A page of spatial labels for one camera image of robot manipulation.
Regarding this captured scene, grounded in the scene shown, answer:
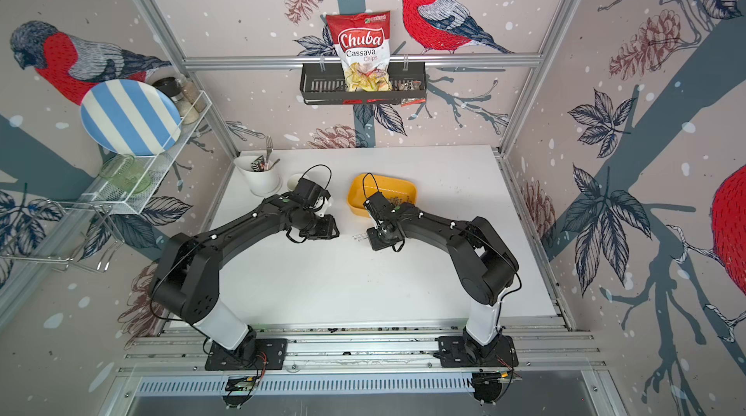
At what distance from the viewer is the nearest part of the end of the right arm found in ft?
2.21

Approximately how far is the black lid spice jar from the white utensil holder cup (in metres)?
0.22

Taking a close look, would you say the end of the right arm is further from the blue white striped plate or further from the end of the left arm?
the blue white striped plate

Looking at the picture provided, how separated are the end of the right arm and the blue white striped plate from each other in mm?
577

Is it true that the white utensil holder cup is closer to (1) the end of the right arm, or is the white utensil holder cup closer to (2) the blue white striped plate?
(2) the blue white striped plate

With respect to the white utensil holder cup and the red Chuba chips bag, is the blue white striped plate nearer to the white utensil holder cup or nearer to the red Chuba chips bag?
the white utensil holder cup

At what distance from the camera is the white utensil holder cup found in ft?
3.30

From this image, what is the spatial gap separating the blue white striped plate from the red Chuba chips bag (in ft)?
1.68

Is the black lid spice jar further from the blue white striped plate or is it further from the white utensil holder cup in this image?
the white utensil holder cup

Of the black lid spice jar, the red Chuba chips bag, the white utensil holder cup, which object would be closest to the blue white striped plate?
the black lid spice jar

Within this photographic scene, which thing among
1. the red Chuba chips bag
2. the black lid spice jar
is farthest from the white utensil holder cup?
the red Chuba chips bag

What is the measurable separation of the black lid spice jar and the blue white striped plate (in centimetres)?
1

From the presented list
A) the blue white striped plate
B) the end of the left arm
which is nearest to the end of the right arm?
the end of the left arm

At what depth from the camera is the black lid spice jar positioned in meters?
0.81

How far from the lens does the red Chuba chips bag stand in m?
0.80
